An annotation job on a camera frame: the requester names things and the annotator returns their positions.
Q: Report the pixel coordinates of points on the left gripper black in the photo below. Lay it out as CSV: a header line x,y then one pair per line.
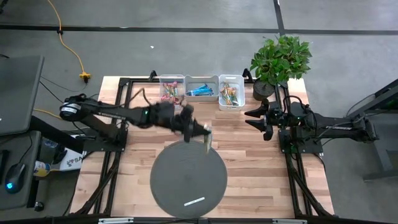
x,y
168,116

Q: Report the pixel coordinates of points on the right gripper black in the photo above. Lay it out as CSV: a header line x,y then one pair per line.
x,y
276,113

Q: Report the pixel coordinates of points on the red chocolate chip granola bar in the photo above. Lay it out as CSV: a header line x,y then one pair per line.
x,y
174,98

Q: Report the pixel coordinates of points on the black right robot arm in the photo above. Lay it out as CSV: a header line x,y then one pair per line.
x,y
335,126

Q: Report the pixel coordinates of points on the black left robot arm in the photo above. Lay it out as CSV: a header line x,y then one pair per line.
x,y
102,110

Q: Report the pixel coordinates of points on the red wrapped granola bar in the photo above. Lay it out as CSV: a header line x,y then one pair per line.
x,y
170,87

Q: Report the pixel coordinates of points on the round grey woven placemat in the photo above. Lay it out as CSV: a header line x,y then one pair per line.
x,y
186,180

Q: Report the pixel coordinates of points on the white plastic bin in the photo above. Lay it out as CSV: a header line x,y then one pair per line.
x,y
231,77
202,79

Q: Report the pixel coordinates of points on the clear plastic bin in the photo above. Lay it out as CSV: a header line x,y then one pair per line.
x,y
171,77

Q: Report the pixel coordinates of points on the potted green tree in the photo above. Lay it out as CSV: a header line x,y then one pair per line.
x,y
280,59

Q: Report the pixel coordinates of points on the white snack bar on plate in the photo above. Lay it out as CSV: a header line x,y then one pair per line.
x,y
194,201

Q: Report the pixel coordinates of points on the white printed paper bag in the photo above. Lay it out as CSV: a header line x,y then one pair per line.
x,y
74,161

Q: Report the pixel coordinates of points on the dark metal stand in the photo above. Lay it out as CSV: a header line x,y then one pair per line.
x,y
382,155

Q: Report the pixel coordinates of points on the plastic bottle yellow label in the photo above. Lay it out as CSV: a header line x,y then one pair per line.
x,y
42,168

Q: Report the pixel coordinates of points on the black side desk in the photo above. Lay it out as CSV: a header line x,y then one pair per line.
x,y
28,146

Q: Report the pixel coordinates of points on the small black knob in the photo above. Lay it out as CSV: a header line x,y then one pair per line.
x,y
38,206

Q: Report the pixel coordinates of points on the grey laptop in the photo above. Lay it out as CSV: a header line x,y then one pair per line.
x,y
18,93

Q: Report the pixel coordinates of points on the black computer mouse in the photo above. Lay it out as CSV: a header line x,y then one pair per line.
x,y
14,179

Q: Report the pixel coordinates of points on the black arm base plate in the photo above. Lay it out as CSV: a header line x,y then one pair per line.
x,y
102,145
314,148

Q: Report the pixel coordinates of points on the black table frame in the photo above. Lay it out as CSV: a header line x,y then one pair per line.
x,y
140,80

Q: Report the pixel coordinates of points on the silver aluminium bracket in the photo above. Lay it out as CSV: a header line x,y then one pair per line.
x,y
289,221
115,220

